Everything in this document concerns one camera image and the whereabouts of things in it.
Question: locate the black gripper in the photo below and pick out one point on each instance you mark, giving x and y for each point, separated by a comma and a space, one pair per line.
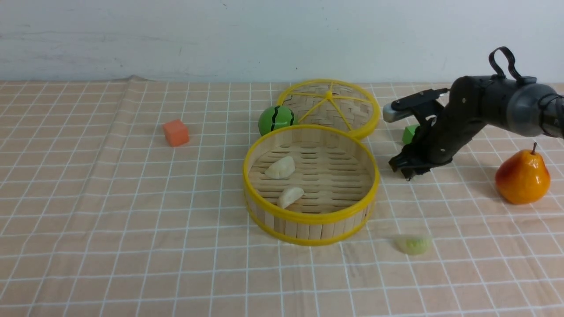
459, 121

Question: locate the green dumpling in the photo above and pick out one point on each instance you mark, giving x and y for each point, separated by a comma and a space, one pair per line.
412, 245

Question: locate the white dumpling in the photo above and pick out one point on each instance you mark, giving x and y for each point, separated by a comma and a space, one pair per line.
281, 169
289, 195

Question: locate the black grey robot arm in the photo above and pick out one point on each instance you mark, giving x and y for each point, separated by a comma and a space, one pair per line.
524, 108

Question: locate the bamboo steamer lid yellow rim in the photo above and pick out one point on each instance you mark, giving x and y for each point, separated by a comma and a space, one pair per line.
333, 103

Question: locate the bamboo steamer tray yellow rim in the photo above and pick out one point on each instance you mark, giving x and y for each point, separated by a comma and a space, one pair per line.
338, 173

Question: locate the green foam cube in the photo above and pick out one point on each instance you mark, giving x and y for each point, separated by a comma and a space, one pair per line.
409, 133

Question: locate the orange yellow toy pear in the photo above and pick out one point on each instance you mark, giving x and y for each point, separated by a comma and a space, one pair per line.
523, 178

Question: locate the green watermelon toy ball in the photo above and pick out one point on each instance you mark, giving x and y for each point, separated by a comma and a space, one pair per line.
275, 117

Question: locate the orange foam cube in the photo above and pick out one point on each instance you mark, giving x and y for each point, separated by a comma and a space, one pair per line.
176, 133

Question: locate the checkered beige tablecloth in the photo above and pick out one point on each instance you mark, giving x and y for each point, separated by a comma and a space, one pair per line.
100, 217

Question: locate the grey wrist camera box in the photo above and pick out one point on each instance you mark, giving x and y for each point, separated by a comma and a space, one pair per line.
420, 105

